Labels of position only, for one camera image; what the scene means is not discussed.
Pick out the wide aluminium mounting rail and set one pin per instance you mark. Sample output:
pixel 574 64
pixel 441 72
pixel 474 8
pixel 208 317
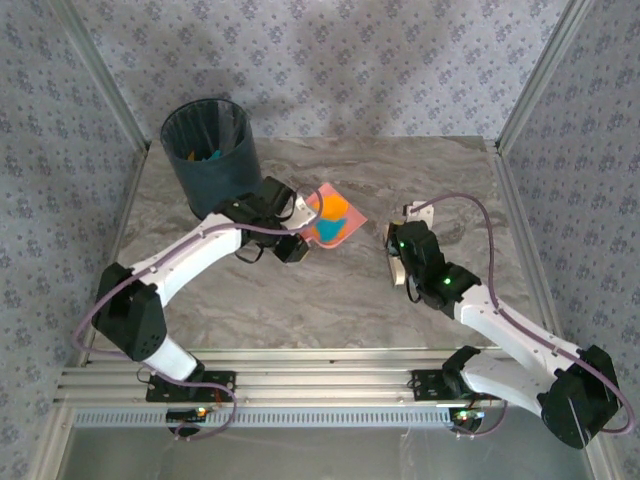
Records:
pixel 320 375

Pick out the blue paper scrap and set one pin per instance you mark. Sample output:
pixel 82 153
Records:
pixel 330 230
pixel 214 155

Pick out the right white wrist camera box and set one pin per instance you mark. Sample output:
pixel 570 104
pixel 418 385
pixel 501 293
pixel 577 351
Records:
pixel 422 212

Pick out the wooden hand brush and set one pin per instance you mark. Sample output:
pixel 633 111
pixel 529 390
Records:
pixel 397 277

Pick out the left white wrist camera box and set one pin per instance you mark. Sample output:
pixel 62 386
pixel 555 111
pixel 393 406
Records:
pixel 302 210

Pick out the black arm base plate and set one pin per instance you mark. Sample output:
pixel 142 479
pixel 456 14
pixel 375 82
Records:
pixel 160 392
pixel 430 392

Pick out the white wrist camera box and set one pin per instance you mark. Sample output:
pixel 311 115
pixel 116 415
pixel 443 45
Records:
pixel 422 212
pixel 302 210

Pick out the small circuit board with LED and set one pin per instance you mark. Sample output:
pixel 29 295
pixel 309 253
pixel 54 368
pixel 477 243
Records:
pixel 467 416
pixel 182 414

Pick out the pink plastic dustpan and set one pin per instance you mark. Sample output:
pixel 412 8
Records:
pixel 356 218

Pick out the dark blue waste bin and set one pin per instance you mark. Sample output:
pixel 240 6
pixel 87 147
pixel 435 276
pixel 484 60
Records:
pixel 210 175

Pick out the clear plastic bin liner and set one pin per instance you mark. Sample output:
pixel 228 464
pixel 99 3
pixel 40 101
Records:
pixel 231 125

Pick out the aluminium upright post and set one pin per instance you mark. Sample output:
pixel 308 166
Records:
pixel 93 50
pixel 552 50

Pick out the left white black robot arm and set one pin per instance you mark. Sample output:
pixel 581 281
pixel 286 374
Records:
pixel 190 260

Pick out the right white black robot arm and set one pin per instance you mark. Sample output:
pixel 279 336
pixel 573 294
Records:
pixel 515 330

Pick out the shiny metal lower panel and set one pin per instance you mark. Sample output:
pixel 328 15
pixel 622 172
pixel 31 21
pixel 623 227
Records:
pixel 320 455

